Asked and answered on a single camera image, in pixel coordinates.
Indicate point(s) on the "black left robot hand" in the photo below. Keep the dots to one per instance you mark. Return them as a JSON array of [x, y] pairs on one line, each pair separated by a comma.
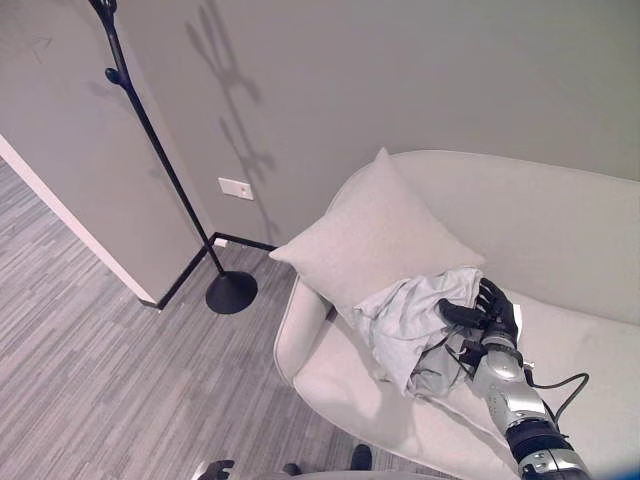
[[216, 469]]

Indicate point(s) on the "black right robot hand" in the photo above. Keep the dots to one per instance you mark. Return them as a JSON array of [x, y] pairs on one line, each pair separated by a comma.
[[492, 307]]

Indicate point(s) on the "light grey garment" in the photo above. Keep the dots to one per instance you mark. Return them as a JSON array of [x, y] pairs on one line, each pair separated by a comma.
[[405, 330]]

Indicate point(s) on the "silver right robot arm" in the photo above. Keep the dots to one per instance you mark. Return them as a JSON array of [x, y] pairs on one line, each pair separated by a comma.
[[520, 405]]

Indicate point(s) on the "beige fabric sofa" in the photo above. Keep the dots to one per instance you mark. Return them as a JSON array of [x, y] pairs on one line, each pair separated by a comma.
[[500, 280]]

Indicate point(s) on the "black sofa leg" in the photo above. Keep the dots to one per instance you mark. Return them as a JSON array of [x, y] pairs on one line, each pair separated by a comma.
[[361, 456]]

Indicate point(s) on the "black coat rack stand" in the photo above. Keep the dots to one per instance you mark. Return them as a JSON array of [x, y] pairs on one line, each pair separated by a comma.
[[165, 160]]

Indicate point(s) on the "beige square cushion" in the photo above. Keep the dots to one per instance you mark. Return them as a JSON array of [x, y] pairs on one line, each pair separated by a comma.
[[372, 240]]

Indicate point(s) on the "small white floor outlet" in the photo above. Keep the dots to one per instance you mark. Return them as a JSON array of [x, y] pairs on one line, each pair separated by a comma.
[[220, 243]]

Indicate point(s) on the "white wall socket plate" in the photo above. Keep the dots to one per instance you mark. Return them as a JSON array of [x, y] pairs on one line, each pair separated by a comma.
[[235, 188]]

